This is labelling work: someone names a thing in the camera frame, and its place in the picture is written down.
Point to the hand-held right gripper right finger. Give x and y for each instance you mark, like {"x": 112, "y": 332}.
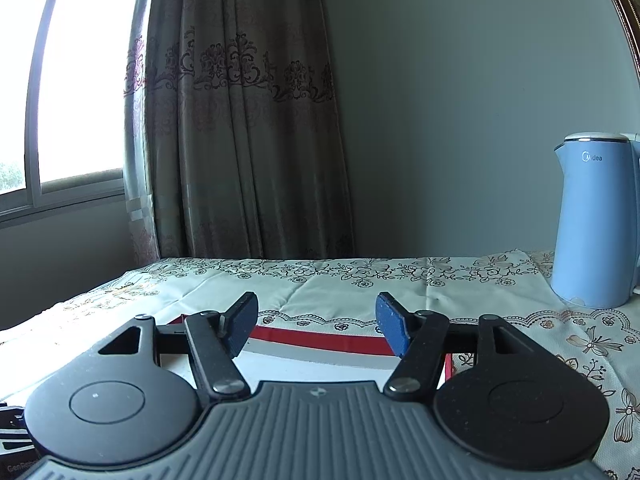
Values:
{"x": 392, "y": 325}

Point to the window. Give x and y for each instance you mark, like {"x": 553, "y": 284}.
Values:
{"x": 80, "y": 85}

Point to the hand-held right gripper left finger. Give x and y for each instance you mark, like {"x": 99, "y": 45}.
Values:
{"x": 245, "y": 325}

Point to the blue electric kettle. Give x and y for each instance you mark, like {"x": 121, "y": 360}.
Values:
{"x": 595, "y": 220}

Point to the red cardboard box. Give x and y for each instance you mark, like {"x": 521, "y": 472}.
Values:
{"x": 320, "y": 342}

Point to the brown patterned curtain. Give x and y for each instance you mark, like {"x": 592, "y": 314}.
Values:
{"x": 240, "y": 135}

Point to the sheer embroidered curtain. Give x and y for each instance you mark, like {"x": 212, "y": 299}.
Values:
{"x": 137, "y": 160}

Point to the wooden headboard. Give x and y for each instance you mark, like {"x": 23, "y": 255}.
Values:
{"x": 622, "y": 0}

